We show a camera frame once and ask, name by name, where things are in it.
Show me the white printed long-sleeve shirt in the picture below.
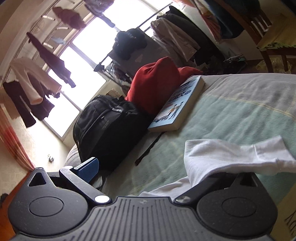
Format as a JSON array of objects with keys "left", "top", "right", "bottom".
[{"left": 140, "top": 136, "right": 295, "bottom": 200}]

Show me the clothes rack with garments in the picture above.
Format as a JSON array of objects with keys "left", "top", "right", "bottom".
[{"left": 93, "top": 4, "right": 246, "bottom": 93}]

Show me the grey green pillow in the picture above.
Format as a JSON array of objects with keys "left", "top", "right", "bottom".
[{"left": 64, "top": 145, "right": 81, "bottom": 167}]

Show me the black backpack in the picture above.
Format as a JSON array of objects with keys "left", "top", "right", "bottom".
[{"left": 73, "top": 95, "right": 154, "bottom": 177}]

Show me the green plaid bed blanket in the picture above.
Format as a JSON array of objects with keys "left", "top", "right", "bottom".
[{"left": 64, "top": 72, "right": 296, "bottom": 241}]

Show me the paperback book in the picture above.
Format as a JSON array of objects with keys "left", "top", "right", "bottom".
[{"left": 148, "top": 75, "right": 205, "bottom": 132}]

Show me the left orange curtain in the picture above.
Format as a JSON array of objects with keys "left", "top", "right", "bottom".
[{"left": 1, "top": 108, "right": 35, "bottom": 171}]

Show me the hanging laundry at window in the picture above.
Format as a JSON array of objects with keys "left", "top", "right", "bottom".
[{"left": 1, "top": 1, "right": 106, "bottom": 128}]

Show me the red quilt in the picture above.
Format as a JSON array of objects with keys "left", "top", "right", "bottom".
[{"left": 125, "top": 57, "right": 203, "bottom": 116}]

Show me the wooden chair with dark garment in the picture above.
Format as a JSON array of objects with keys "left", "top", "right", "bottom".
[{"left": 206, "top": 1, "right": 295, "bottom": 73}]

